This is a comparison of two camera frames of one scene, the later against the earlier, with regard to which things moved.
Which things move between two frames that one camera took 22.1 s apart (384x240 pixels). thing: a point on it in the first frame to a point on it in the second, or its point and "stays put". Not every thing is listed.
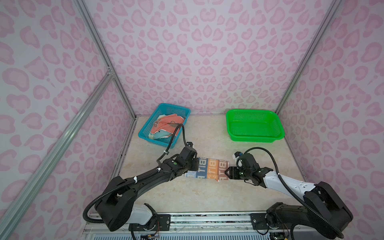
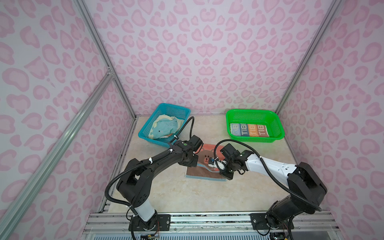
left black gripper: [197, 164] to [195, 165]
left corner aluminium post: [98, 41] stays put
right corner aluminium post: [334, 9] stays put
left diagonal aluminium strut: [11, 216] stays put
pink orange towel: [170, 122] to [203, 170]
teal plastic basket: [162, 109] stays put
